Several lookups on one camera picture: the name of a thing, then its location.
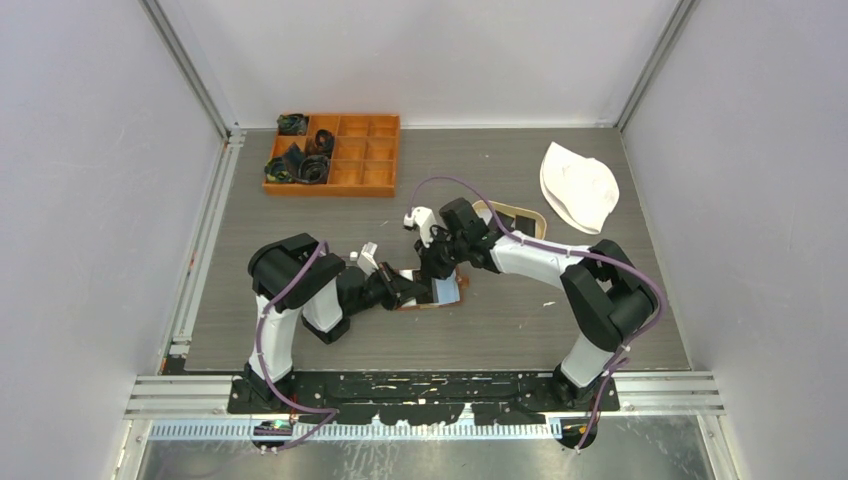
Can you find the black rolled belt centre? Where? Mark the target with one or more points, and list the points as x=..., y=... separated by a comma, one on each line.
x=323, y=143

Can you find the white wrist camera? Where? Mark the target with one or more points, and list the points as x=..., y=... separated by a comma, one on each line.
x=421, y=219
x=365, y=258

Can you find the white bucket hat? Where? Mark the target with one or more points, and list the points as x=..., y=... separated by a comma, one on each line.
x=582, y=191

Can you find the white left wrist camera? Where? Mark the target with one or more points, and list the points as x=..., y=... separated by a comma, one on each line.
x=365, y=258

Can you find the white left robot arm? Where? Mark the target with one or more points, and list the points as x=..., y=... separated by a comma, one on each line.
x=298, y=279

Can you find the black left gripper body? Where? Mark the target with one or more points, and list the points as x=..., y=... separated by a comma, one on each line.
x=382, y=288

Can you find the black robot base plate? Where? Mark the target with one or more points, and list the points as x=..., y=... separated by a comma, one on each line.
x=427, y=397

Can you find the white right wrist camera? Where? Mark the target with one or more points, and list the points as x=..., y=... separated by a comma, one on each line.
x=421, y=219

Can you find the black rolled belt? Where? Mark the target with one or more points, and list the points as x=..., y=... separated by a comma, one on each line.
x=314, y=170
x=323, y=143

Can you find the dark rolled belt top-left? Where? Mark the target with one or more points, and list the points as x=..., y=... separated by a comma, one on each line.
x=294, y=124

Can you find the orange wooden compartment organizer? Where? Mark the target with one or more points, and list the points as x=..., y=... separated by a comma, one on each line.
x=364, y=162

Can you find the beige oval tray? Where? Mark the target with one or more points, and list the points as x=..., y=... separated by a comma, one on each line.
x=485, y=214

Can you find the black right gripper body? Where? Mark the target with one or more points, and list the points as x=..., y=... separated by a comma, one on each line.
x=444, y=252

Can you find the black rolled belt lower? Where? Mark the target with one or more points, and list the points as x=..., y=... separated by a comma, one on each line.
x=314, y=170

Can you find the orange leather card holder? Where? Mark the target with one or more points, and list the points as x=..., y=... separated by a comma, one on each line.
x=442, y=292

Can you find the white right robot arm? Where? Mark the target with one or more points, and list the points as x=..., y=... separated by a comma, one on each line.
x=610, y=300

